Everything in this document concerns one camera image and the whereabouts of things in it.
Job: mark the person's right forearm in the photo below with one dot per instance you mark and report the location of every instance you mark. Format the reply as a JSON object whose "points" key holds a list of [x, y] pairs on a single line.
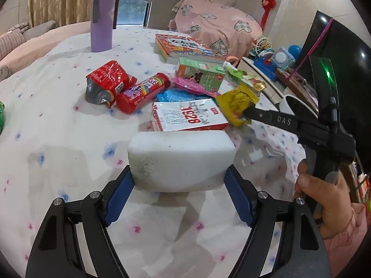
{"points": [[350, 246]]}

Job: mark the green snack wrapper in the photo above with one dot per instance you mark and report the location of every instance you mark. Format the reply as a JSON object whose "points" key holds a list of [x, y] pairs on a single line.
{"points": [[243, 78]]}

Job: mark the green item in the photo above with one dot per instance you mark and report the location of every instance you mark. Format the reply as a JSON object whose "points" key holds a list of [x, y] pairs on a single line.
{"points": [[1, 118]]}

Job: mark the blue spiky ball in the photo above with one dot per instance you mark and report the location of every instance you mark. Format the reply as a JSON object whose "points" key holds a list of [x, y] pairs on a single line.
{"points": [[295, 52]]}

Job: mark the brown cabinet mat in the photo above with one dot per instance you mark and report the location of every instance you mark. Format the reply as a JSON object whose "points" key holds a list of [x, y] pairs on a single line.
{"points": [[301, 88]]}

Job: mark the white sponge block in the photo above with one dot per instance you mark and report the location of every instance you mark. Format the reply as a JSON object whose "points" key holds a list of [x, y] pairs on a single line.
{"points": [[179, 162]]}

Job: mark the yellow wrapper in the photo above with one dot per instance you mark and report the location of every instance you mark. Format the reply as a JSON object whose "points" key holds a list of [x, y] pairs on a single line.
{"points": [[232, 104]]}

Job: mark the balcony window door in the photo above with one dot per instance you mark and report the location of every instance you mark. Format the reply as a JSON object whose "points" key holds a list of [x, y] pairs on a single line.
{"points": [[133, 5]]}

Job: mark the white television cabinet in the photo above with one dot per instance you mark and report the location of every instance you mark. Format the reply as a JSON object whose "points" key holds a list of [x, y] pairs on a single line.
{"points": [[269, 89]]}

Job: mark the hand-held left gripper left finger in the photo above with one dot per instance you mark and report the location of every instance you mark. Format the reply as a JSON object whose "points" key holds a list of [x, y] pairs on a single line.
{"points": [[121, 197]]}

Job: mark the person's right hand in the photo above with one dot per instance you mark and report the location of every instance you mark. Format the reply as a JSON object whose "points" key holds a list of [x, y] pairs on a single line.
{"points": [[330, 205]]}

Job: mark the black television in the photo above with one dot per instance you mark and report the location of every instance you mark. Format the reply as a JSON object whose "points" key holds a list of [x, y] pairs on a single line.
{"points": [[347, 63]]}

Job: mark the striped pink cushion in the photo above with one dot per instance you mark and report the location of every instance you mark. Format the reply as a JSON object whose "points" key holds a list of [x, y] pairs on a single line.
{"points": [[11, 43]]}

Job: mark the purple thermos bottle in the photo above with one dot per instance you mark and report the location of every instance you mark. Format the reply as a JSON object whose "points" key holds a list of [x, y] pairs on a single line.
{"points": [[103, 20]]}

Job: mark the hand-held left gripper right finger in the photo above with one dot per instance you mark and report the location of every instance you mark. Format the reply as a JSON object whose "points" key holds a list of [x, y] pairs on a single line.
{"points": [[240, 197]]}

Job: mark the green and white carton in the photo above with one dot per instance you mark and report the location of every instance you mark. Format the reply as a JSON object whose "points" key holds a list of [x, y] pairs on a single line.
{"points": [[200, 75]]}

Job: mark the pink heart-print cover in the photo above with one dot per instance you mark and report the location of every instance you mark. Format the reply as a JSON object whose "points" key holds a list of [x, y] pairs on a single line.
{"points": [[220, 23]]}

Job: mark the pink mesh packet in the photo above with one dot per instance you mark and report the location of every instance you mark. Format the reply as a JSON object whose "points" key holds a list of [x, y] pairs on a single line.
{"points": [[188, 84]]}

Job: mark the golden patterned curtain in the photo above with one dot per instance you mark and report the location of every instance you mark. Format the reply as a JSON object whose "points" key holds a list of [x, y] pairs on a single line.
{"points": [[63, 0]]}

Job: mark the red candy tube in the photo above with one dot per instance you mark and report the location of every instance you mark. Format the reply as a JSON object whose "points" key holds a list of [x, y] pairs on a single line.
{"points": [[142, 92]]}

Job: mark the pink sofa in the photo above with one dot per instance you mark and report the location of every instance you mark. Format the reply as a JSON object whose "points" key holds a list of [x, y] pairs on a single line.
{"points": [[43, 40]]}

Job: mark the white and red box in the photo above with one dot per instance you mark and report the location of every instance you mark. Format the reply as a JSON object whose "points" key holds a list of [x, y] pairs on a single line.
{"points": [[185, 115]]}

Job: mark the black round trash bin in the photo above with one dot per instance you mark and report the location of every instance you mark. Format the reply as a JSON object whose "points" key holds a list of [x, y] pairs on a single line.
{"points": [[287, 101]]}

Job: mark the blue toy machine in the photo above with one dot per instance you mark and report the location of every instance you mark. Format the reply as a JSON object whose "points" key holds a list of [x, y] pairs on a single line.
{"points": [[274, 60]]}

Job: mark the blue mesh packet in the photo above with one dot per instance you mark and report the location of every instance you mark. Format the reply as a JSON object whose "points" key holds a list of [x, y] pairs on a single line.
{"points": [[174, 95]]}

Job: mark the red snack bag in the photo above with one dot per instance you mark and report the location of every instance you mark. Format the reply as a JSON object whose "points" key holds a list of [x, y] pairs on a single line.
{"points": [[107, 78]]}

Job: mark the red hanging decorations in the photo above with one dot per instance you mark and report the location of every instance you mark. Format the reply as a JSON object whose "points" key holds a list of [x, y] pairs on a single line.
{"points": [[268, 3]]}

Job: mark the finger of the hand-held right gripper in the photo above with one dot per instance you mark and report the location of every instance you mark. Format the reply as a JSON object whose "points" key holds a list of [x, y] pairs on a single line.
{"points": [[282, 121], [269, 110]]}

